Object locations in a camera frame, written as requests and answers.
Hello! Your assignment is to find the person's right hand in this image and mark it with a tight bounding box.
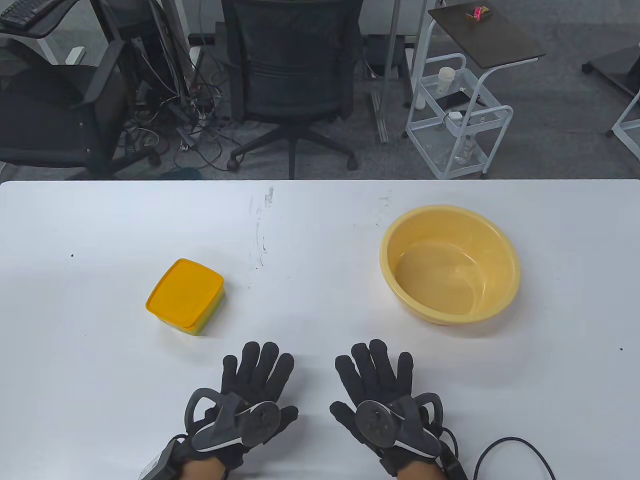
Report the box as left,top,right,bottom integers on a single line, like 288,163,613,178
329,339,446,476

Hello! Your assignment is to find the person's left hand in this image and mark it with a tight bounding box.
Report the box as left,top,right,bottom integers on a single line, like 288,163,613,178
185,341,299,468

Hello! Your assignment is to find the yellow plastic container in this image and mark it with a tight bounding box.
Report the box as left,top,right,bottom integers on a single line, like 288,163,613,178
159,287,225,336

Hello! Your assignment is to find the orange container lid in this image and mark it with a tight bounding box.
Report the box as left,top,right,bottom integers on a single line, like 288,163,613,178
145,258,224,331

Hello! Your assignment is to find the yellow plastic basin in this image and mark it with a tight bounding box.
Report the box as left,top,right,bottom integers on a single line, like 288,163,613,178
379,204,522,327

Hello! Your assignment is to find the person's right forearm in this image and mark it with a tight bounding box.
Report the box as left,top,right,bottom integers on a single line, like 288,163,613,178
399,462,442,480

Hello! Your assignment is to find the grey right hand controller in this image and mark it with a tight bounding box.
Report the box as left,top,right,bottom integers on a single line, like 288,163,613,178
354,392,445,458

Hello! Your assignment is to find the grey hand controller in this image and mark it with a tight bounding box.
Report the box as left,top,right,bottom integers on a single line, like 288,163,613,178
184,387,282,453
354,392,445,458

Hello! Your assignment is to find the grey left hand controller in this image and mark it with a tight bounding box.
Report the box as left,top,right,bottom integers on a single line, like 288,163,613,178
184,387,282,453

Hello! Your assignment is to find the teal floor object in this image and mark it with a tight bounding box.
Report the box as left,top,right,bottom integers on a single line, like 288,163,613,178
159,167,203,181

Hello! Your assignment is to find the black phone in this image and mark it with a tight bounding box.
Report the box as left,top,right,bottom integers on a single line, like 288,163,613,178
434,90,486,110

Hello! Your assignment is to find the black mesh office chair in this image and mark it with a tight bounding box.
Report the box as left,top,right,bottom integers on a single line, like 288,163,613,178
220,0,366,180

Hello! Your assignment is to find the black floor box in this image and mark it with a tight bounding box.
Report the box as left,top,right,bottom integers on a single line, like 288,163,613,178
367,36,407,78

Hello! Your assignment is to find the black computer tower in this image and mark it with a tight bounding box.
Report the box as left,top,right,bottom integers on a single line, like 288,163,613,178
107,30,176,101

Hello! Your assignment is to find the black armrest office chair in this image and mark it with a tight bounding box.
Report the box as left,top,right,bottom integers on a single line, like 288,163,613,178
0,37,162,181

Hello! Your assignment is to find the aluminium profile stand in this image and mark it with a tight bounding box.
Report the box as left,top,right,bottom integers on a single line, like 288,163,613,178
370,0,408,145

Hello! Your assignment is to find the dark top side table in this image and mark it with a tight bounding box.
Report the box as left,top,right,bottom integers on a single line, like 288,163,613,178
581,44,640,162
411,1,547,110

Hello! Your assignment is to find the grey desk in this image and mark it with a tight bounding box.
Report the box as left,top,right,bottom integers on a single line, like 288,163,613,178
0,0,81,66

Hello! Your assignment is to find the black keyboard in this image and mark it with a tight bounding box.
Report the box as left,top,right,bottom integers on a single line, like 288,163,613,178
0,0,53,28

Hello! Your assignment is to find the black right wrist camera unit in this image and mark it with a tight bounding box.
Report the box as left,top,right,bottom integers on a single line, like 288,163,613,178
435,425,468,480

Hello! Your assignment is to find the black wrist camera unit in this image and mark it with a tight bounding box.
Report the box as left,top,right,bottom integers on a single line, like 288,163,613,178
137,435,188,480
435,425,468,480

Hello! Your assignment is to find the black left wrist camera unit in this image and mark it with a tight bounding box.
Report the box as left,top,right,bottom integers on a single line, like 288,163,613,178
137,435,188,480

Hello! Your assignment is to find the black cable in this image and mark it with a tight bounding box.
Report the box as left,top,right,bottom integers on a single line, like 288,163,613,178
472,437,556,480

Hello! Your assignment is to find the tangle of floor cables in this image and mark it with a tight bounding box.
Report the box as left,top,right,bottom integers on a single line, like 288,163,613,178
120,30,241,171

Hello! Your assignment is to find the white wire utility cart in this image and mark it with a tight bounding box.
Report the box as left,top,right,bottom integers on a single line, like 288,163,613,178
404,52,514,180

